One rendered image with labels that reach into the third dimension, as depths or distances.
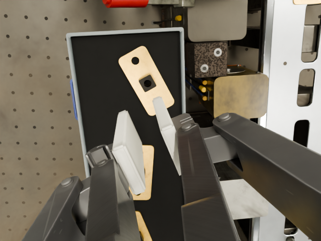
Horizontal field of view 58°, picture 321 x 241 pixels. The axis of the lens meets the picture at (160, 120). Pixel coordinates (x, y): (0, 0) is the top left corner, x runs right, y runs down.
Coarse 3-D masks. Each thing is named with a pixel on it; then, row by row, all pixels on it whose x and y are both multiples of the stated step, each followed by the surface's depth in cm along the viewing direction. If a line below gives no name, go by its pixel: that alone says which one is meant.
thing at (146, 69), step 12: (144, 48) 35; (120, 60) 35; (144, 60) 35; (132, 72) 36; (144, 72) 36; (156, 72) 36; (132, 84) 36; (144, 84) 36; (156, 84) 36; (144, 96) 37; (156, 96) 37; (168, 96) 37
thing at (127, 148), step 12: (120, 120) 19; (120, 132) 17; (132, 132) 19; (120, 144) 15; (132, 144) 17; (120, 156) 15; (132, 156) 16; (132, 168) 15; (132, 180) 15; (144, 180) 16; (132, 192) 16
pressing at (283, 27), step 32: (288, 0) 51; (288, 32) 52; (320, 32) 53; (288, 64) 54; (320, 64) 55; (288, 96) 56; (320, 96) 57; (288, 128) 58; (320, 128) 59; (256, 224) 64
